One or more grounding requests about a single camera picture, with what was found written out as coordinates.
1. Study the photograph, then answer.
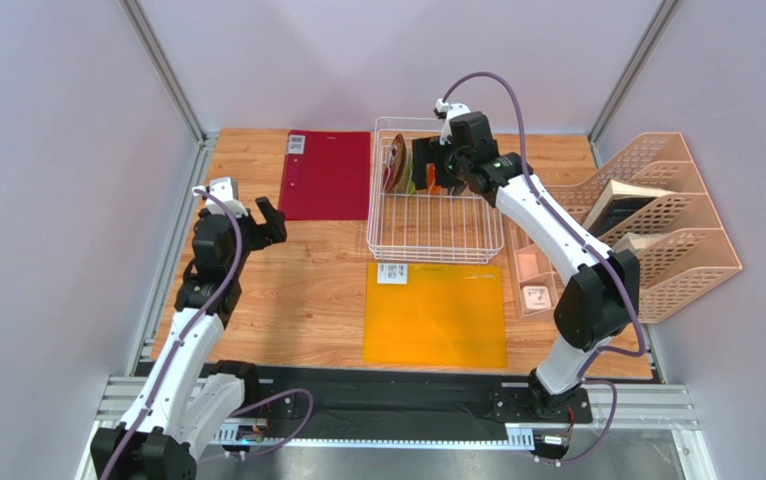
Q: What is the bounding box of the red floral plate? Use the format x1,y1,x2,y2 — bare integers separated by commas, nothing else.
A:
382,133,407,193

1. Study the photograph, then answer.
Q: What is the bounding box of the green plastic plate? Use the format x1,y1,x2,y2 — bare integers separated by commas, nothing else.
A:
403,156,416,195

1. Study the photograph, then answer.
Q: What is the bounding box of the white wire dish rack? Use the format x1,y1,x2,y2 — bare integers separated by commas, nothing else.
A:
366,117,505,265

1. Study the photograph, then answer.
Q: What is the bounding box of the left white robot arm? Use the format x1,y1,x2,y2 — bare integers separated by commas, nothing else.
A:
90,194,287,479

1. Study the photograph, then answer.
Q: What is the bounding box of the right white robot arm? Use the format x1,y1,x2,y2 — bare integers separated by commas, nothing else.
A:
412,103,640,416

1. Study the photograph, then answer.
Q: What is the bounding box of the orange plastic plate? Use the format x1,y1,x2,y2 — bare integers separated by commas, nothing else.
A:
426,163,442,195

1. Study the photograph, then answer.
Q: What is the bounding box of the red mat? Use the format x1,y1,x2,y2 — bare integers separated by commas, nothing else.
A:
279,130,371,221

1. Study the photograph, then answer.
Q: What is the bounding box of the white label on red mat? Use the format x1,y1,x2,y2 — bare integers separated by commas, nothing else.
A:
286,133,306,155

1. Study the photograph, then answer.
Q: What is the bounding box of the white barcode label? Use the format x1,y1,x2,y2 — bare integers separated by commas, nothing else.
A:
376,263,409,285

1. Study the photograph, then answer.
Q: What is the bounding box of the small beige tray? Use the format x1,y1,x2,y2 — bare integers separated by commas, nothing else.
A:
506,223,564,323

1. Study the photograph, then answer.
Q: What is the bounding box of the black cover book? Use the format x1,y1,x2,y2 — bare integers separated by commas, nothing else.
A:
582,179,673,237

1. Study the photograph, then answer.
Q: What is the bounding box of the orange mat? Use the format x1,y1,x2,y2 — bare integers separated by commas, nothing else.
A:
362,262,508,369

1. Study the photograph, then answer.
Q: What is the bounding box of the beige plastic file organizer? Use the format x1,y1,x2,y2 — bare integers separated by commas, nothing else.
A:
547,132,742,324

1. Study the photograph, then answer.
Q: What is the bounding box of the tan book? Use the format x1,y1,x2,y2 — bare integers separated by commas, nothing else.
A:
613,232,667,255

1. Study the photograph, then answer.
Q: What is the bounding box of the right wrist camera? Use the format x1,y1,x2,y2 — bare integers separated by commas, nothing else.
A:
434,98,471,145

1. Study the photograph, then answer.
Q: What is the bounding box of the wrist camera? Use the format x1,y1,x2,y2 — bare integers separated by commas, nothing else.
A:
434,98,471,145
208,177,249,218

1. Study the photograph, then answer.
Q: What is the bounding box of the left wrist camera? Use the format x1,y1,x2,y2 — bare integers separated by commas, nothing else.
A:
208,177,249,218

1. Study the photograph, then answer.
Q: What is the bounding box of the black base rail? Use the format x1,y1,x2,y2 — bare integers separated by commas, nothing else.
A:
253,365,594,442

